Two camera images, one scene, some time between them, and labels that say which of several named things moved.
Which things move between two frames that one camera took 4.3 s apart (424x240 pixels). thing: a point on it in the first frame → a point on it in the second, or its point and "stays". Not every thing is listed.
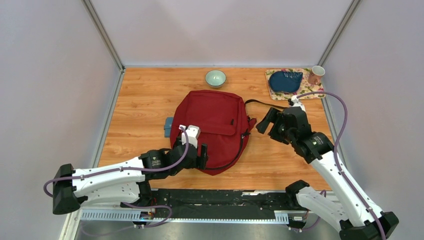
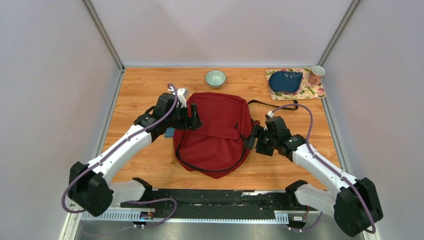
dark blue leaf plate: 285,81 stays
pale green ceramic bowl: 215,78 stays
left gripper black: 201,160 → 192,122
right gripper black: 274,116 → 258,133
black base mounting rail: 221,203 stays
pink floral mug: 314,76 stays
